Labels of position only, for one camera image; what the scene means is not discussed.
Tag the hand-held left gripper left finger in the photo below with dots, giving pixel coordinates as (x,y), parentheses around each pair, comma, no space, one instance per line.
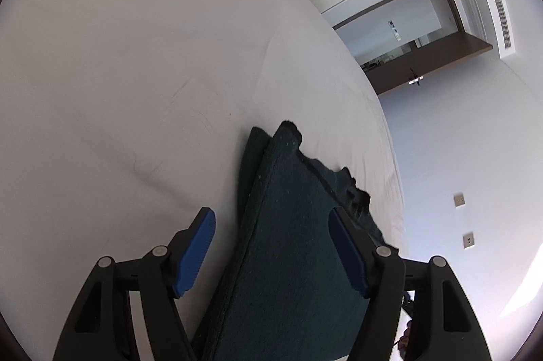
(195,255)

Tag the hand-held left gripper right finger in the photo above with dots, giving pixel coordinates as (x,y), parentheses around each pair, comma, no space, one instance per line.
(348,255)

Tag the dark green sweater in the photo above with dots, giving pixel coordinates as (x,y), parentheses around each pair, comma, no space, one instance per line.
(288,259)

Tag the bed with white sheet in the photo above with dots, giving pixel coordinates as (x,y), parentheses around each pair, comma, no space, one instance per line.
(148,68)

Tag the brown door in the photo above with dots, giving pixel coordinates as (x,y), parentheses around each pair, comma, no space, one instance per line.
(437,64)

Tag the wall socket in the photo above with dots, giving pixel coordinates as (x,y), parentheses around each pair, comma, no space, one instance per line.
(468,240)
(459,200)

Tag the wall control panel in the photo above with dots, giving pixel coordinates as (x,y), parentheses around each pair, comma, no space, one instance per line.
(395,28)

